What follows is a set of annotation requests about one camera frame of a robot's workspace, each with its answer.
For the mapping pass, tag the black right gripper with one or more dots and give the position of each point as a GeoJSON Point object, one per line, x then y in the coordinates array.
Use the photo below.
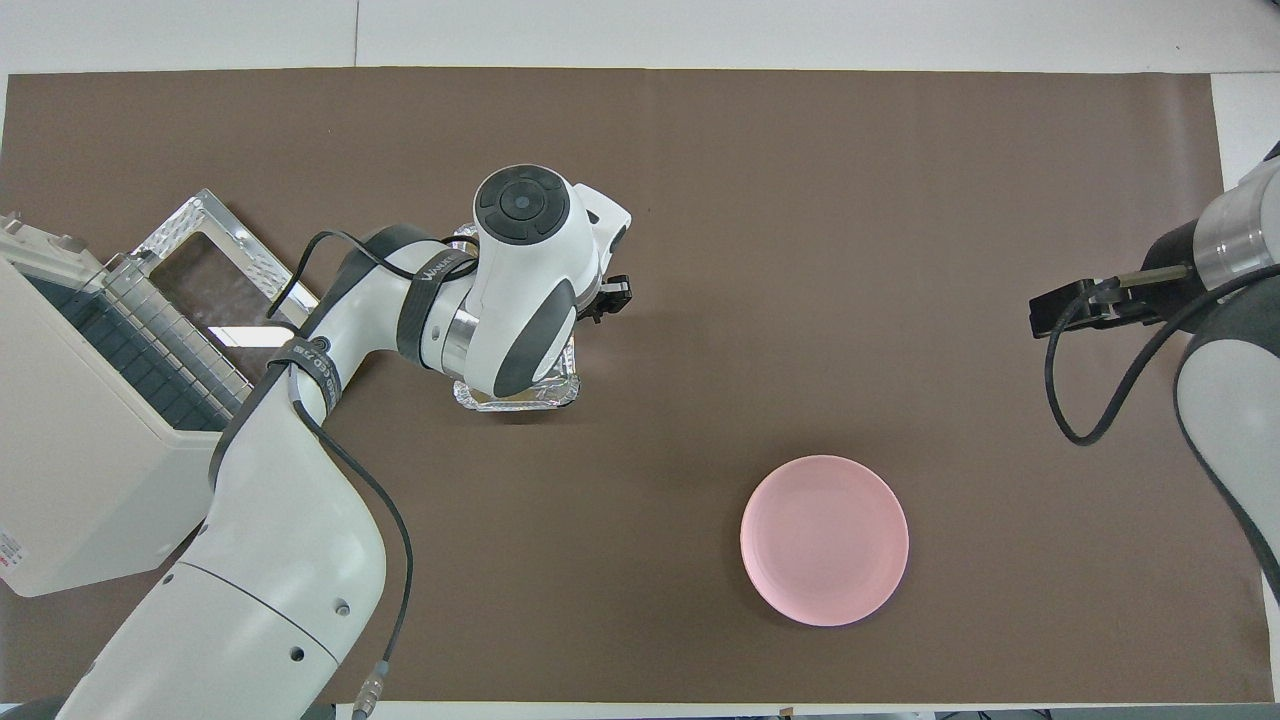
{"type": "Point", "coordinates": [1075, 305]}

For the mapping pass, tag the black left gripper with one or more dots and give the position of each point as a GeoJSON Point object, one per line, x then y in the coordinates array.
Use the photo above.
{"type": "Point", "coordinates": [610, 295]}

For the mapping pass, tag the aluminium foil tray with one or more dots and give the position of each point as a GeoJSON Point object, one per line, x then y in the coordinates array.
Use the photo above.
{"type": "Point", "coordinates": [540, 392]}

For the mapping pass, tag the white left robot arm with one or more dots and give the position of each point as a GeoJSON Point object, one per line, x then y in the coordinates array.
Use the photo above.
{"type": "Point", "coordinates": [280, 560]}

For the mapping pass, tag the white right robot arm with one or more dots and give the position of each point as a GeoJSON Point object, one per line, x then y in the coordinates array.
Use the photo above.
{"type": "Point", "coordinates": [1225, 390]}

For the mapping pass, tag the glass oven door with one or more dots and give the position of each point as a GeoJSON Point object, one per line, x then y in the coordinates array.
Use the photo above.
{"type": "Point", "coordinates": [220, 270]}

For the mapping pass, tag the cream toaster oven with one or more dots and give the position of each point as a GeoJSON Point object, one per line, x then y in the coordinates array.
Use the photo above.
{"type": "Point", "coordinates": [70, 480]}

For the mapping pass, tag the brown table mat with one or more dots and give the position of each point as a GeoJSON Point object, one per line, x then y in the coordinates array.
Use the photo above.
{"type": "Point", "coordinates": [800, 250]}

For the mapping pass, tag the pink round plate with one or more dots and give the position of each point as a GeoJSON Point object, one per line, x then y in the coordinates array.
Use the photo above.
{"type": "Point", "coordinates": [825, 540]}

